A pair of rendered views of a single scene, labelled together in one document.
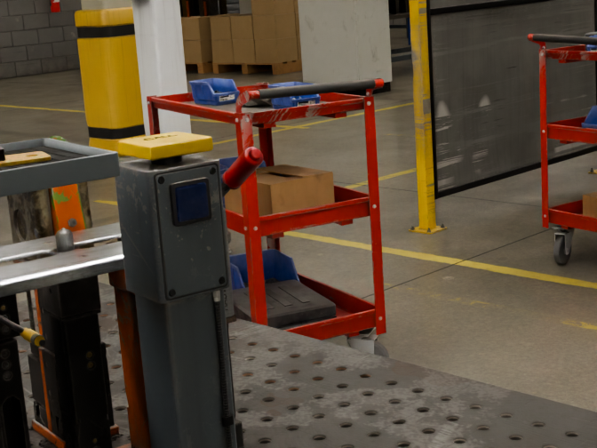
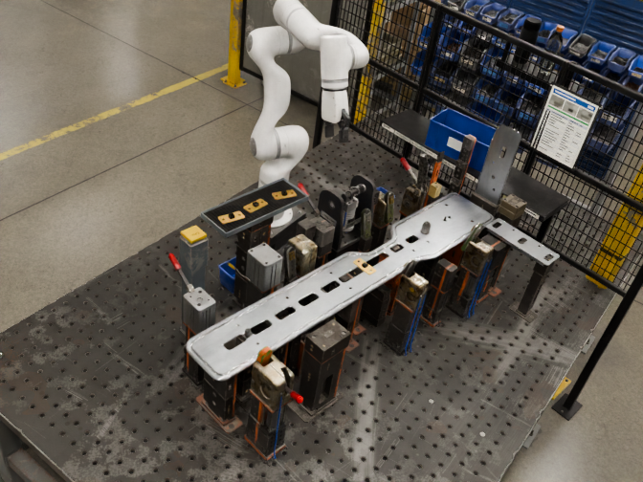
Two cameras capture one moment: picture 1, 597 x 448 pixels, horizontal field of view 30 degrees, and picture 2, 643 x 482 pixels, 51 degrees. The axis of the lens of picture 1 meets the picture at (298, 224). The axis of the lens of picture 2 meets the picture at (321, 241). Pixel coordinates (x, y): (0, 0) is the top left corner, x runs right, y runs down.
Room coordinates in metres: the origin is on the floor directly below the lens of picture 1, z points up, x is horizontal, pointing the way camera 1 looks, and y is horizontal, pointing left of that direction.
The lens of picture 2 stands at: (2.65, 0.06, 2.56)
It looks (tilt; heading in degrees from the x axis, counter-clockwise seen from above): 39 degrees down; 165
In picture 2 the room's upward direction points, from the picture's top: 9 degrees clockwise
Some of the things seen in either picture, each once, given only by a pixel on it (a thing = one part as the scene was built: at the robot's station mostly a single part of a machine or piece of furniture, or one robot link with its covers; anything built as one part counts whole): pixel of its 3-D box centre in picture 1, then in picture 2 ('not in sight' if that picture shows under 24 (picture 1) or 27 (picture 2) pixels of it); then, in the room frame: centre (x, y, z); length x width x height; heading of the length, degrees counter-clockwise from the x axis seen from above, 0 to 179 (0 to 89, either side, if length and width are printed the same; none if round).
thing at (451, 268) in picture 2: not in sight; (438, 294); (0.91, 1.02, 0.84); 0.11 x 0.08 x 0.29; 35
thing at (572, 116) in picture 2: not in sight; (564, 126); (0.43, 1.60, 1.30); 0.23 x 0.02 x 0.31; 35
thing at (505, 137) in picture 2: not in sight; (497, 164); (0.52, 1.31, 1.17); 0.12 x 0.01 x 0.34; 35
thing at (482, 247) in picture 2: not in sight; (469, 278); (0.87, 1.15, 0.87); 0.12 x 0.09 x 0.35; 35
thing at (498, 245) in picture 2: not in sight; (482, 269); (0.78, 1.25, 0.84); 0.11 x 0.10 x 0.28; 35
